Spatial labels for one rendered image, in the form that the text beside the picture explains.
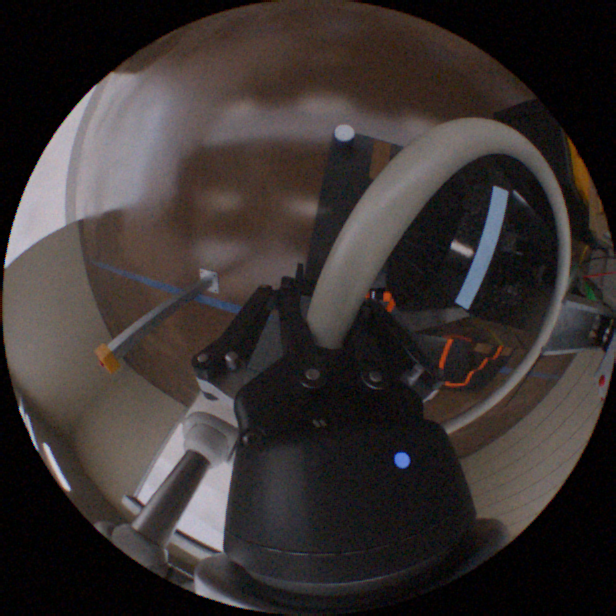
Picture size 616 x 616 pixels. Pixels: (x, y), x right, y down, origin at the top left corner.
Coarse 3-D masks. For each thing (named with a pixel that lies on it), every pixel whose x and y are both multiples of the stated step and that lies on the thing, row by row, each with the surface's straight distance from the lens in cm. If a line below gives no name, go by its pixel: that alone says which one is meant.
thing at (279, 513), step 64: (256, 384) 7; (256, 448) 5; (320, 448) 4; (384, 448) 4; (448, 448) 6; (256, 512) 4; (320, 512) 4; (384, 512) 4; (448, 512) 5; (320, 576) 4; (384, 576) 4
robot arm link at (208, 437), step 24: (192, 432) 74; (216, 432) 74; (192, 456) 70; (216, 456) 72; (168, 480) 66; (192, 480) 67; (168, 504) 63; (96, 528) 65; (120, 528) 63; (144, 528) 62; (168, 528) 63; (144, 552) 60
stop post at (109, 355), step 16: (208, 272) 166; (192, 288) 152; (208, 288) 165; (160, 304) 141; (176, 304) 141; (144, 320) 130; (160, 320) 135; (128, 336) 124; (144, 336) 130; (96, 352) 125; (112, 352) 121; (112, 368) 123
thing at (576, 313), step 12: (564, 300) 45; (576, 300) 51; (588, 300) 65; (564, 312) 55; (576, 312) 61; (588, 312) 70; (600, 312) 69; (612, 312) 91; (564, 324) 58; (576, 324) 64; (588, 324) 74; (552, 336) 55; (564, 336) 61; (576, 336) 69; (552, 348) 51; (564, 348) 56; (576, 348) 63; (588, 348) 74
